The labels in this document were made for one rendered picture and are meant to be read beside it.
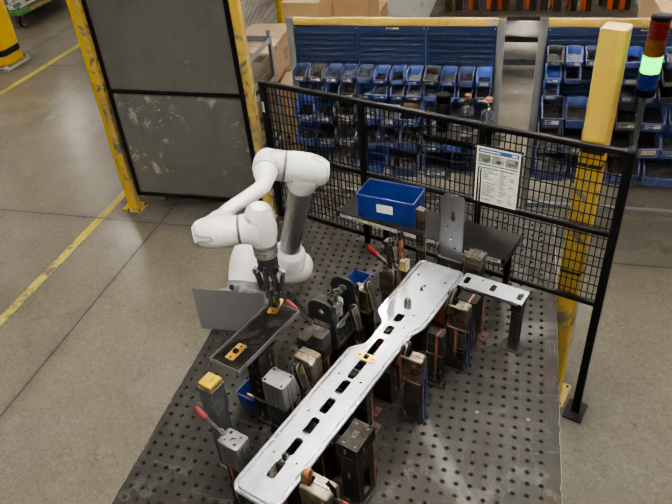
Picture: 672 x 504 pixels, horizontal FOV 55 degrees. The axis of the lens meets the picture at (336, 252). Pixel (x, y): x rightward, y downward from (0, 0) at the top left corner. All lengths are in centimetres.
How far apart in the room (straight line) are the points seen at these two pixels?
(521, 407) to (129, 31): 361
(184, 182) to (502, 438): 350
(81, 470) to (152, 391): 58
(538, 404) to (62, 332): 309
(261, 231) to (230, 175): 296
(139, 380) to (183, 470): 149
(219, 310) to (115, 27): 255
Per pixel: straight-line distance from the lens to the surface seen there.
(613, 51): 274
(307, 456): 228
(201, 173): 526
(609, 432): 375
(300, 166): 271
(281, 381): 235
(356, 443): 226
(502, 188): 308
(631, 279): 474
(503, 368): 296
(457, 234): 295
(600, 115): 284
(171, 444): 281
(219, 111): 491
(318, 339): 254
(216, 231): 224
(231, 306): 309
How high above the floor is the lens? 282
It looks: 36 degrees down
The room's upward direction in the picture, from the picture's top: 5 degrees counter-clockwise
